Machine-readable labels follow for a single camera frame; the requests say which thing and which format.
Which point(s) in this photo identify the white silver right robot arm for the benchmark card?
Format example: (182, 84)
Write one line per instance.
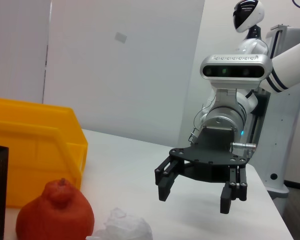
(290, 65)

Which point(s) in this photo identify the white black robot head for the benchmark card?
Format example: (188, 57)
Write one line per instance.
(248, 15)

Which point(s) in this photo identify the grey robot lift column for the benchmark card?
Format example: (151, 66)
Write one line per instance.
(290, 130)

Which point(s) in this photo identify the red orange fruit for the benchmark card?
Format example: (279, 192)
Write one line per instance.
(55, 215)

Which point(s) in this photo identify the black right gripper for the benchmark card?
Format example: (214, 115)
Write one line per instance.
(210, 162)

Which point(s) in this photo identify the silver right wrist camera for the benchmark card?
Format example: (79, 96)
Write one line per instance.
(236, 71)

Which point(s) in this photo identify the yellow plastic bin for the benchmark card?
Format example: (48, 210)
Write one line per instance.
(40, 140)

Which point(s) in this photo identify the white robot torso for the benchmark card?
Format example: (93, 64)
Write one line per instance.
(252, 47)

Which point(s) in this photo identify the white paper ball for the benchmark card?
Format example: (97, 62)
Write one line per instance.
(125, 227)

